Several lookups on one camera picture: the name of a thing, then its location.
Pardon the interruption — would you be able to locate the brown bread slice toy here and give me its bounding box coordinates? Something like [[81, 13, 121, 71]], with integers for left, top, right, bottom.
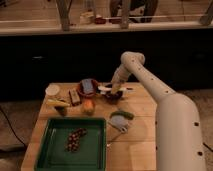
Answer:
[[69, 89, 81, 106]]

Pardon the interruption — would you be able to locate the white metal spatula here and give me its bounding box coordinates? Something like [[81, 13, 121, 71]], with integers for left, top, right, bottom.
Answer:
[[107, 115, 129, 147]]

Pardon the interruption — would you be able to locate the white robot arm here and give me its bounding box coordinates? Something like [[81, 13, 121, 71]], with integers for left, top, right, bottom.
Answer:
[[111, 51, 207, 171]]

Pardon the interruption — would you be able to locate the bunch of red grapes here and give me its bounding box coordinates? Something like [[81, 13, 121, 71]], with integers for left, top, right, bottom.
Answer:
[[66, 128, 87, 152]]

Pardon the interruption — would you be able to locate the white dish brush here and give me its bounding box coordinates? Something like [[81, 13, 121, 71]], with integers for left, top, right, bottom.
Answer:
[[98, 86, 134, 93]]

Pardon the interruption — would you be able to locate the dark purple bowl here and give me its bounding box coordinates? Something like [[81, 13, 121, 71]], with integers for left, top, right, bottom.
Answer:
[[103, 84, 123, 103]]

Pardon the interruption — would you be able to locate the orange yellow fruit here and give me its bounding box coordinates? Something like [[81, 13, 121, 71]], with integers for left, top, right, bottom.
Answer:
[[82, 99, 95, 115]]

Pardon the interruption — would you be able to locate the green plastic tray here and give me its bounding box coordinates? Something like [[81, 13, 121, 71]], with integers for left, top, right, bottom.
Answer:
[[34, 118, 106, 171]]

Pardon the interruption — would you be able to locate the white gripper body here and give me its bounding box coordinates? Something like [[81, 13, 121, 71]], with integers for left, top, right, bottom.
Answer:
[[111, 66, 128, 89]]

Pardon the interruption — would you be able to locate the grey blue sponge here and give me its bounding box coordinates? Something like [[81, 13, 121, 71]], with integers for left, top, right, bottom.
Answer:
[[82, 79, 93, 94]]

